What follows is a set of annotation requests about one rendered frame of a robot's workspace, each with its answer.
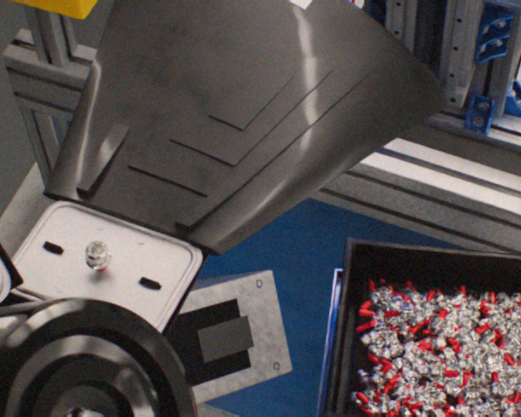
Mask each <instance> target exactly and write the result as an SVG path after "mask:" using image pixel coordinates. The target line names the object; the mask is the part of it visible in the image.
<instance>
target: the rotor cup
mask: <svg viewBox="0 0 521 417"><path fill-rule="evenodd" d="M11 316H15V317H16V319H15V320H14V321H12V322H11V323H10V324H9V325H8V326H7V327H5V328H0V417H76V416H78V415H79V414H81V413H82V412H84V411H86V410H90V409H95V410H98V411H101V412H102V413H104V414H105V415H106V416H107V417H199V415H198V408H197V403H195V397H194V392H193V389H192V387H191V383H190V380H189V378H188V374H187V372H186V370H185V367H184V365H183V363H182V361H181V360H180V359H179V357H178V355H177V353H176V352H175V351H174V349H173V348H172V346H171V345H170V343H169V342H168V341H167V339H166V338H165V337H164V336H163V335H162V334H160V332H159V331H158V330H157V329H156V328H154V327H153V325H152V324H151V323H150V322H148V321H147V320H146V319H144V318H143V317H141V316H140V315H139V314H137V313H135V312H132V311H130V310H128V309H127V308H124V307H121V306H120V305H118V304H115V303H113V302H110V301H105V300H101V299H96V298H90V297H74V296H70V297H64V298H57V299H51V300H44V301H33V302H26V303H20V304H18V303H12V302H9V301H6V300H2V301H1V302H0V318H4V317H11Z"/></svg>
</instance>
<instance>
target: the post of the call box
mask: <svg viewBox="0 0 521 417"><path fill-rule="evenodd" d="M23 6H24V8H25V10H24V12H25V14H26V17H27V20H28V23H29V26H30V31H31V34H32V36H33V37H32V40H33V43H34V45H35V49H36V53H37V57H38V60H39V62H40V63H47V64H48V63H49V64H52V65H53V66H56V67H58V68H61V69H63V68H65V66H66V65H67V63H68V62H69V60H70V58H71V57H72V56H73V55H74V53H75V52H76V50H77V47H76V38H75V34H74V31H73V27H72V23H71V20H70V17H68V16H65V15H63V14H60V13H58V14H56V13H54V12H51V11H47V10H42V9H39V8H36V7H33V6H28V5H25V4H24V5H23Z"/></svg>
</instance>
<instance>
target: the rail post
mask: <svg viewBox="0 0 521 417"><path fill-rule="evenodd" d="M18 106H19V109H20V110H21V113H22V116H23V120H24V123H25V126H26V131H27V134H28V137H29V139H30V145H31V148H32V149H33V152H34V155H35V158H36V162H37V165H38V168H39V170H40V173H41V176H42V179H43V186H44V187H45V186H46V183H47V181H48V180H49V176H50V174H51V171H52V169H53V167H54V165H55V162H56V159H57V156H58V153H59V151H60V148H61V147H62V145H63V142H64V140H65V134H64V132H63V126H62V124H61V120H60V118H57V117H54V116H49V115H46V114H44V113H41V112H38V111H36V110H33V109H28V108H25V107H23V106H20V105H18Z"/></svg>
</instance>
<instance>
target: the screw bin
mask: <svg viewBox="0 0 521 417"><path fill-rule="evenodd" d="M345 248H346V249H345V256H344V264H342V271H341V279H340V293H339V300H338V307H337V316H336V323H335V330H334V331H333V344H332V352H331V359H330V367H329V374H328V381H327V387H326V394H325V401H324V408H323V414H322V415H321V417H369V416H354V415H347V414H348V408H349V404H348V397H349V395H350V391H351V383H352V375H353V367H354V359H355V351H356V343H357V334H356V332H355V329H357V328H358V327H359V317H360V314H358V313H359V310H360V308H361V302H362V295H363V286H364V280H370V279H371V280H373V281H379V280H380V279H384V280H385V282H393V283H401V284H405V281H407V280H409V281H410V283H411V284H412V285H418V286H434V287H443V288H455V287H456V288H459V287H460V286H465V289H468V290H477V291H485V292H490V291H493V292H506V293H510V294H513V293H520V294H521V255H514V254H505V253H496V252H487V251H479V250H470V249H462V248H445V247H436V246H428V245H419V244H411V243H402V242H385V241H376V240H368V241H367V240H366V239H360V240H358V238H352V237H350V236H348V237H347V239H346V240H345Z"/></svg>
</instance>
